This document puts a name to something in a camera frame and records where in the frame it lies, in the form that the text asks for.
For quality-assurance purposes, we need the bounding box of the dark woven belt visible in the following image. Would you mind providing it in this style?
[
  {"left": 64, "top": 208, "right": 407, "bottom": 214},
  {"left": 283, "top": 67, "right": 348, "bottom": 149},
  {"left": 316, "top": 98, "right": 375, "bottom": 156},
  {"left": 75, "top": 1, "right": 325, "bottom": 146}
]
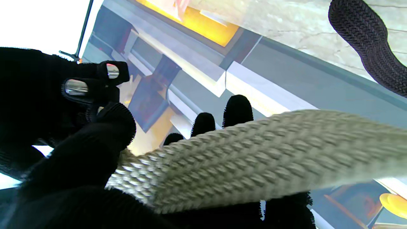
[{"left": 328, "top": 0, "right": 407, "bottom": 97}]

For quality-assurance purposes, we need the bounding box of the pink plastic storage basket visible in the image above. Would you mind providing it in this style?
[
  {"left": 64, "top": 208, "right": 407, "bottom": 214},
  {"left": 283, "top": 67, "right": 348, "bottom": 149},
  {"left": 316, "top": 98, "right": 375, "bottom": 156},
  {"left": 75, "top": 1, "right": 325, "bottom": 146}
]
[{"left": 172, "top": 0, "right": 193, "bottom": 21}]

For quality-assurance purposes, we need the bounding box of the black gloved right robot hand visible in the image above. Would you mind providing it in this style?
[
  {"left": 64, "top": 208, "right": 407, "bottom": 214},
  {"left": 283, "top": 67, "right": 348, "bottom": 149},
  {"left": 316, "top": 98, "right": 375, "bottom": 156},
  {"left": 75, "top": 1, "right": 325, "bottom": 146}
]
[{"left": 0, "top": 47, "right": 130, "bottom": 178}]

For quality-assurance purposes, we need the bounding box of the beige woven belt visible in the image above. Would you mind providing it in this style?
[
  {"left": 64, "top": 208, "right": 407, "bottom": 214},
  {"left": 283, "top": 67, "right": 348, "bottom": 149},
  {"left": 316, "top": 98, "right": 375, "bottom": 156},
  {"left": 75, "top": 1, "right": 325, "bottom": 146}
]
[{"left": 105, "top": 109, "right": 407, "bottom": 214}]

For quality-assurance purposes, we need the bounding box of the black light stand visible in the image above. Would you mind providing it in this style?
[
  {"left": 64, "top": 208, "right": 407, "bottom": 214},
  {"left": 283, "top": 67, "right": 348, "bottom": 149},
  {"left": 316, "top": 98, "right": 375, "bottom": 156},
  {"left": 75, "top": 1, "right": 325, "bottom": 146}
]
[{"left": 59, "top": 0, "right": 95, "bottom": 62}]

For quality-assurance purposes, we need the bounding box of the dark range hood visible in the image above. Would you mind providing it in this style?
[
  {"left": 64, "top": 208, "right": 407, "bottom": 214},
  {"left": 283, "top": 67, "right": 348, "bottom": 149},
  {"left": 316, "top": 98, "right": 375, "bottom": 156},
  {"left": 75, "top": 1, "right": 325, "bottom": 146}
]
[{"left": 127, "top": 54, "right": 182, "bottom": 133}]

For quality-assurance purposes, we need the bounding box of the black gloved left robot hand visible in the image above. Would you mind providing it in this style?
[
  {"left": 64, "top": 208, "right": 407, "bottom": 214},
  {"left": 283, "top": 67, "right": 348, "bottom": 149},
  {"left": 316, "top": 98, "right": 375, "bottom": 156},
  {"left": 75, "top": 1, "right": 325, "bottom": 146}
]
[{"left": 6, "top": 94, "right": 315, "bottom": 229}]

